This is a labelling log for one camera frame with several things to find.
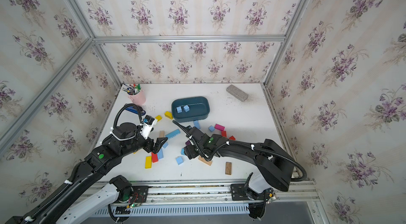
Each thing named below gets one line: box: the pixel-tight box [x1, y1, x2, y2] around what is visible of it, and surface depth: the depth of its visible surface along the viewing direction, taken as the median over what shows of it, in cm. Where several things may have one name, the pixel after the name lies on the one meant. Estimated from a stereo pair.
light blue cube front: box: [175, 156, 184, 165], surface depth 85 cm
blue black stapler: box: [125, 105, 146, 116], surface depth 104 cm
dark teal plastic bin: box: [171, 96, 211, 123], surface depth 106 cm
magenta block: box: [214, 123, 226, 132], surface depth 98 cm
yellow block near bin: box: [164, 110, 174, 120], surface depth 101 cm
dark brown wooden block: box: [225, 161, 232, 176], surface depth 82 cm
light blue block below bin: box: [193, 120, 201, 130], surface depth 100 cm
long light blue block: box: [164, 128, 181, 139], surface depth 96 cm
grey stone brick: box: [226, 84, 249, 102], surface depth 114 cm
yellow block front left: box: [144, 155, 153, 170], surface depth 84 cm
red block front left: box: [151, 152, 159, 163], surface depth 85 cm
